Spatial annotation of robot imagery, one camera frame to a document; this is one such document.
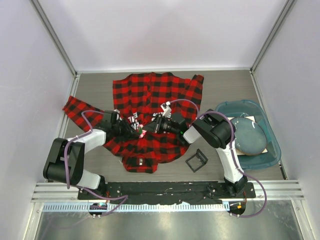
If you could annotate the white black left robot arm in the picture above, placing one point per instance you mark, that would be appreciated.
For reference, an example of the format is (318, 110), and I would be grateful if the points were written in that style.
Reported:
(66, 157)

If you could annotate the small black square frame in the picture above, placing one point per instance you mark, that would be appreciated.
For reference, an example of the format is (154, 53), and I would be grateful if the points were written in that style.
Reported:
(197, 161)

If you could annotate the aluminium front rail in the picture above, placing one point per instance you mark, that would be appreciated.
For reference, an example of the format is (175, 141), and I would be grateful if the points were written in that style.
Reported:
(267, 190)

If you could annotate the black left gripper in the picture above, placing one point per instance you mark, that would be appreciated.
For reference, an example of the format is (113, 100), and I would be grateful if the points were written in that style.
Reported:
(129, 133)

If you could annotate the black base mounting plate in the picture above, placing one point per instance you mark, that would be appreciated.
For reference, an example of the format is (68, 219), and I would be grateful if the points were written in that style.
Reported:
(175, 192)

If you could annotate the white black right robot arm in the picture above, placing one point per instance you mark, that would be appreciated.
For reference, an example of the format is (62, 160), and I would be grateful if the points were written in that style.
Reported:
(218, 131)

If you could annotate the pink white flower brooch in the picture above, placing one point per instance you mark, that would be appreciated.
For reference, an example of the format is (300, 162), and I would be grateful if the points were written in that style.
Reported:
(141, 131)

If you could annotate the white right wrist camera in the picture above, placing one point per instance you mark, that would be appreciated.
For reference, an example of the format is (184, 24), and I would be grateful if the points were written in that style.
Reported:
(166, 109)

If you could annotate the teal plastic bin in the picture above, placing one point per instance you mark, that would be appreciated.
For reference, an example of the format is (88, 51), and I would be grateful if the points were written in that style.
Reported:
(255, 142)

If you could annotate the blue round ceramic plate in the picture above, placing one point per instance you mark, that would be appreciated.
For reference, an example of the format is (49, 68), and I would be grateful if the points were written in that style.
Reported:
(252, 137)

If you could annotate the red black plaid shirt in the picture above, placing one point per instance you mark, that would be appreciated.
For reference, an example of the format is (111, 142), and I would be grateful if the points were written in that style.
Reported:
(138, 98)

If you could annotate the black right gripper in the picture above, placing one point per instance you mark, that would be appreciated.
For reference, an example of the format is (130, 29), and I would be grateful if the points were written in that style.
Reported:
(155, 126)

